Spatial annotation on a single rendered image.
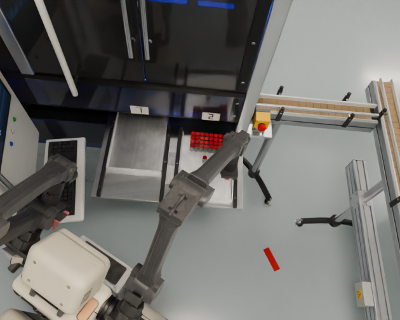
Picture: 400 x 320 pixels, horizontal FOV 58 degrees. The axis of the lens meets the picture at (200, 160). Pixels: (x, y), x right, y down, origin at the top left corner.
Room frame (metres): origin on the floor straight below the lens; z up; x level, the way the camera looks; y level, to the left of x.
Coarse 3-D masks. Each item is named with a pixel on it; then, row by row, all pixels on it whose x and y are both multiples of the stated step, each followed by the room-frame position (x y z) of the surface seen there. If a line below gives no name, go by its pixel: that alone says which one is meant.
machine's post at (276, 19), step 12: (276, 0) 0.99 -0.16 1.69; (288, 0) 0.99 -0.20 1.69; (276, 12) 0.99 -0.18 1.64; (288, 12) 0.99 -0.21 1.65; (276, 24) 0.99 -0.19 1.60; (264, 36) 0.99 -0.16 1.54; (276, 36) 0.99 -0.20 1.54; (264, 48) 0.99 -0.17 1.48; (264, 60) 0.99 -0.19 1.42; (252, 72) 0.99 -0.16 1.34; (264, 72) 0.99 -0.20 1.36; (252, 84) 0.99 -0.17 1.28; (252, 96) 0.99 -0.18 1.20; (252, 108) 0.99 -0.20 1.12; (240, 120) 0.99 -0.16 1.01
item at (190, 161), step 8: (184, 136) 0.93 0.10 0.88; (184, 144) 0.88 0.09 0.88; (184, 152) 0.84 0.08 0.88; (192, 152) 0.84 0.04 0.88; (200, 152) 0.85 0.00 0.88; (184, 160) 0.80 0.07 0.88; (192, 160) 0.80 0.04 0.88; (200, 160) 0.81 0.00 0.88; (184, 168) 0.75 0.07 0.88; (192, 168) 0.76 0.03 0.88; (216, 184) 0.69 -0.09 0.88; (224, 184) 0.70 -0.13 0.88; (232, 184) 0.69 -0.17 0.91; (216, 192) 0.65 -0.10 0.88; (224, 192) 0.66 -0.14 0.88; (232, 192) 0.65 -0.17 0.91; (216, 200) 0.61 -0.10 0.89; (224, 200) 0.61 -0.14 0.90
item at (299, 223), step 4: (332, 216) 0.92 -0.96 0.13; (296, 220) 0.89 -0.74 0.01; (300, 220) 0.88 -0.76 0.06; (304, 220) 0.87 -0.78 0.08; (308, 220) 0.87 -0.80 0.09; (312, 220) 0.88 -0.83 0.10; (316, 220) 0.88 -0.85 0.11; (320, 220) 0.88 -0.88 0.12; (324, 220) 0.88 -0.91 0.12; (328, 220) 0.88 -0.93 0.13; (332, 220) 0.88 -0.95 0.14; (344, 220) 0.90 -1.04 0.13; (348, 220) 0.90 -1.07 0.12; (296, 224) 0.86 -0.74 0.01; (300, 224) 0.87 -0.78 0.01; (332, 224) 0.86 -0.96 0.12; (336, 224) 0.86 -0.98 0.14; (340, 224) 0.86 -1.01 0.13; (344, 224) 0.88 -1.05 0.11; (348, 224) 0.88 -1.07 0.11
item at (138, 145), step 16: (128, 128) 0.93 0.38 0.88; (144, 128) 0.94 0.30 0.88; (160, 128) 0.95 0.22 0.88; (112, 144) 0.82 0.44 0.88; (128, 144) 0.84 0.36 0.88; (144, 144) 0.85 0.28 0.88; (160, 144) 0.86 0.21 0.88; (112, 160) 0.74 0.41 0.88; (128, 160) 0.75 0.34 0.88; (144, 160) 0.76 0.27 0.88; (160, 160) 0.78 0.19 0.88
